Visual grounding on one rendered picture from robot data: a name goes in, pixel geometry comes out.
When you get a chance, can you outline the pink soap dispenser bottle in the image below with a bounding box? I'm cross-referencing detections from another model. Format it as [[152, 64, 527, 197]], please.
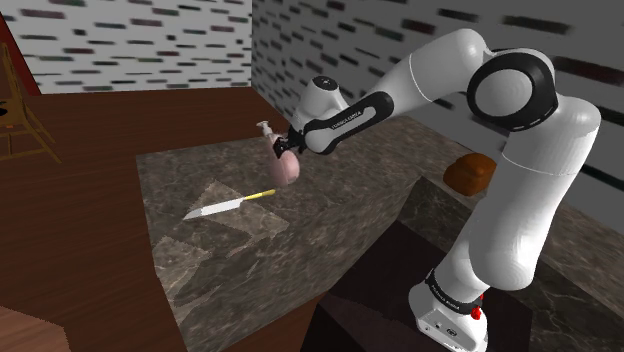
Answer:
[[256, 120, 301, 187]]

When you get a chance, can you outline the dark robot stand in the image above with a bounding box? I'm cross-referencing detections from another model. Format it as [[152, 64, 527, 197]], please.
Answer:
[[300, 220, 535, 352]]

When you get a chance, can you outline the brown bread loaf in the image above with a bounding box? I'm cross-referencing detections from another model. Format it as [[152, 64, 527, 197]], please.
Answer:
[[442, 152, 498, 198]]

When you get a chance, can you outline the wooden easel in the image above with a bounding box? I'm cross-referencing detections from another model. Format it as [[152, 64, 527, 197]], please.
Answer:
[[0, 42, 63, 165]]

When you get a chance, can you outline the yellow-handled kitchen knife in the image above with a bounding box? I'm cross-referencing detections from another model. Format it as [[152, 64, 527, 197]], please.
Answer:
[[182, 189, 277, 221]]

